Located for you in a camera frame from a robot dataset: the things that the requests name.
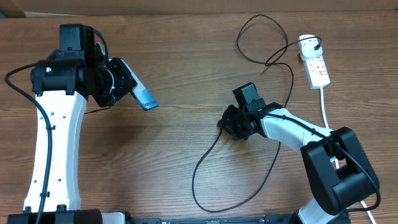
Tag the blue Galaxy smartphone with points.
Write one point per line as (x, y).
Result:
(140, 92)

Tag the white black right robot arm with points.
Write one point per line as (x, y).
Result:
(338, 170)

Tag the white power extension strip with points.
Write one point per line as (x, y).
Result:
(317, 73)

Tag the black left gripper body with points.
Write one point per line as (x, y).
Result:
(115, 83)

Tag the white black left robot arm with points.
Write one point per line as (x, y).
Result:
(61, 86)

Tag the brown cardboard panel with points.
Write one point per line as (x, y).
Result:
(22, 8)

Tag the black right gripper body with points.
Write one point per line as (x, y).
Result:
(235, 123)

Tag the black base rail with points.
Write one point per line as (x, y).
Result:
(211, 220)

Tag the white charger plug adapter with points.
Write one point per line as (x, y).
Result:
(310, 47)

